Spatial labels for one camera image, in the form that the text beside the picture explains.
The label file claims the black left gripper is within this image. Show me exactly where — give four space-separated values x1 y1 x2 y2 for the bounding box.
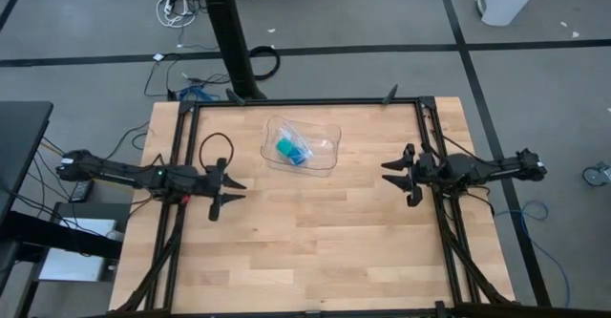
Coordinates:
205 157 248 222

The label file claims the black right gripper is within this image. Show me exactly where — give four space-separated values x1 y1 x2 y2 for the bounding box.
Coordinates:
379 142 438 209

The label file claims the teal elastic bandage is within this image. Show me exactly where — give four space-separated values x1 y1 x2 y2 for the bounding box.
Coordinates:
275 137 297 159

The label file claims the clear bag with blue label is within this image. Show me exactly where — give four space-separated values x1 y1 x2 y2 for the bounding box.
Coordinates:
273 126 315 168

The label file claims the clear plastic bin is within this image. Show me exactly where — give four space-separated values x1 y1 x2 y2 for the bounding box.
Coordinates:
259 114 343 179

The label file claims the small black handheld device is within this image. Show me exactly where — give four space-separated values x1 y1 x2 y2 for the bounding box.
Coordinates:
68 179 95 204

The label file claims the grey caster wheel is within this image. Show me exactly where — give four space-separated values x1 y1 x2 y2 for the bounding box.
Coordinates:
581 160 611 188

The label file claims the black desk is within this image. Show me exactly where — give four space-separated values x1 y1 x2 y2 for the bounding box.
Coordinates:
0 99 55 229

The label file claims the brown cable loop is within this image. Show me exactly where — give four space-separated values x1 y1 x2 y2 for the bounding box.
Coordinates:
198 132 236 172

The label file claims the black clamp handle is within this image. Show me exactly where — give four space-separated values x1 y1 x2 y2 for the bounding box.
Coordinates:
381 83 400 106

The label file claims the black aluminium table frame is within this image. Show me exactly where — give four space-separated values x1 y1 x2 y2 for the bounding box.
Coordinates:
109 95 522 318

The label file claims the black coiled cable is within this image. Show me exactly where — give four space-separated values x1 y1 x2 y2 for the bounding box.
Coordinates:
247 45 283 82

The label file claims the blue floor cable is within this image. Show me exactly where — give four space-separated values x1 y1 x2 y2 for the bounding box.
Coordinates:
493 199 572 309

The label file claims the white power strip with cables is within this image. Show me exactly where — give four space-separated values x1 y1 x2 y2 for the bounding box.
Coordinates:
155 0 198 30

